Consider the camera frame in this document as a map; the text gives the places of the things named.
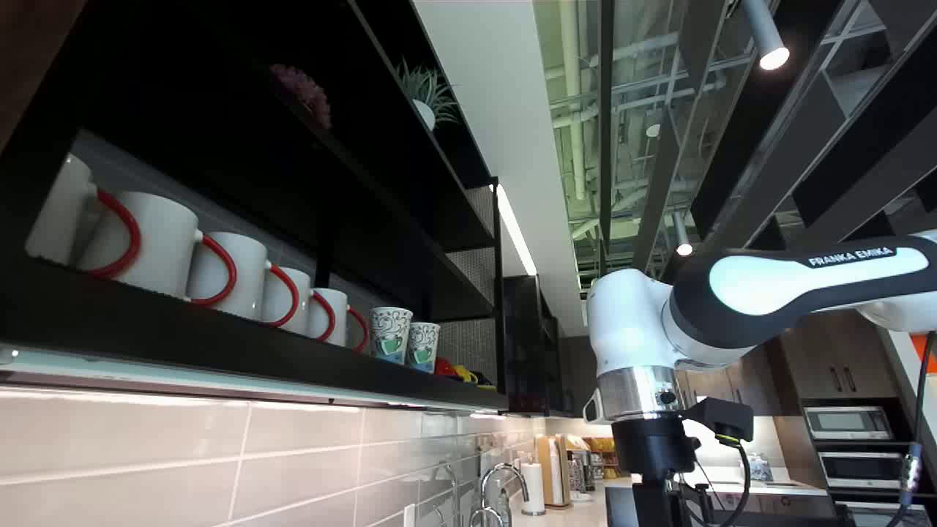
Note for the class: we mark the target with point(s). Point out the white paper towel roll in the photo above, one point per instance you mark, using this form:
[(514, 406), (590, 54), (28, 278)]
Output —
[(535, 486)]

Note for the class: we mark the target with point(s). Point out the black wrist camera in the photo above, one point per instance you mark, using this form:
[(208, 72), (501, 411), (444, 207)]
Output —
[(722, 416)]

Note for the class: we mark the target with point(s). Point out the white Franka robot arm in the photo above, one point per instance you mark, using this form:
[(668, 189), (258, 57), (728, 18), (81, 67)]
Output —
[(634, 322)]

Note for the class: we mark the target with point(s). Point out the small ceiling spotlight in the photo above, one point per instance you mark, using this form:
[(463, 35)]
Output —
[(682, 248)]

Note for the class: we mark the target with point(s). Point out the black wall shelf unit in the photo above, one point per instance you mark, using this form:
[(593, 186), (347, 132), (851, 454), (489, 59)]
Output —
[(193, 119)]

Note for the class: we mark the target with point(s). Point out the orange tag on robot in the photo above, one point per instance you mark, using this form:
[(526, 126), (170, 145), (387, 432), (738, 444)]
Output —
[(927, 353)]

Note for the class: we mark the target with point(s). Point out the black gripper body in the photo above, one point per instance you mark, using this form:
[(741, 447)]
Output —
[(650, 452)]

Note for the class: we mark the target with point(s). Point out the snack rack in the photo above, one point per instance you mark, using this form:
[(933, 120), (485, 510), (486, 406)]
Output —
[(598, 447)]

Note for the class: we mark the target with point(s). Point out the red and yellow shelf items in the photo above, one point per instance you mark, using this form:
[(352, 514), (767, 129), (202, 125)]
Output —
[(458, 369)]

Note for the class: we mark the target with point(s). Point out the wooden counter box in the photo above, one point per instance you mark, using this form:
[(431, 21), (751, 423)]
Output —
[(555, 470)]

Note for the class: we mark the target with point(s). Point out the steel microwave oven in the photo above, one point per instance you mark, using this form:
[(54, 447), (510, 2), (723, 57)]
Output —
[(846, 423)]

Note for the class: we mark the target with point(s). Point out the chrome kitchen faucet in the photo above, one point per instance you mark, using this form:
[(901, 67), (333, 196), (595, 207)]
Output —
[(494, 486)]

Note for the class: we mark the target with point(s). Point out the brown wooden wall cabinets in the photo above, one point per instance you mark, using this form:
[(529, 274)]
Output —
[(839, 356)]

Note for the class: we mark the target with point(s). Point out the steel built-in oven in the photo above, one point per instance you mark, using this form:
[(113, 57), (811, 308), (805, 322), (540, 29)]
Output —
[(860, 470)]

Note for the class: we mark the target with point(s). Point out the purple decorative plant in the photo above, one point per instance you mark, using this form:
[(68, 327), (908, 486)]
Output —
[(306, 92)]

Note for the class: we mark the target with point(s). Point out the dark wall cabinet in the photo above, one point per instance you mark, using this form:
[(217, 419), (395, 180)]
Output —
[(530, 340)]

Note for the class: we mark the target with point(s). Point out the green plant in white pot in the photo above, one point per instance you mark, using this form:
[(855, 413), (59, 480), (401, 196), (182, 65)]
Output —
[(425, 110)]

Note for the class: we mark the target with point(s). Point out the patterned paper cup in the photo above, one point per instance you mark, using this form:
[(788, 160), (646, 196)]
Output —
[(422, 346), (391, 334)]

